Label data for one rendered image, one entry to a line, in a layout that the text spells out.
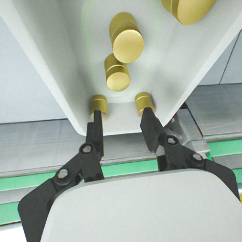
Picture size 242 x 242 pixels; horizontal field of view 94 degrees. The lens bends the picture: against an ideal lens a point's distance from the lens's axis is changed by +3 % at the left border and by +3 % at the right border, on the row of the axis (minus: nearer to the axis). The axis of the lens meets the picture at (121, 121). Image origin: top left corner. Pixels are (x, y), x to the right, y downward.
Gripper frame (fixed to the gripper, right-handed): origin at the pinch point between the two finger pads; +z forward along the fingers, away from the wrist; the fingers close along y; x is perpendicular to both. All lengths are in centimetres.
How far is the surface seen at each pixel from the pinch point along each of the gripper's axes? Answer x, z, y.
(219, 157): -9.0, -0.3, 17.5
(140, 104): -4.2, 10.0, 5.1
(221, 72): 0.2, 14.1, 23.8
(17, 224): -36.6, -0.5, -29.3
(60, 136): -14.2, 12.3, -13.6
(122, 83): 1.7, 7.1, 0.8
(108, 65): 3.5, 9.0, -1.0
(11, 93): -3.6, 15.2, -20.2
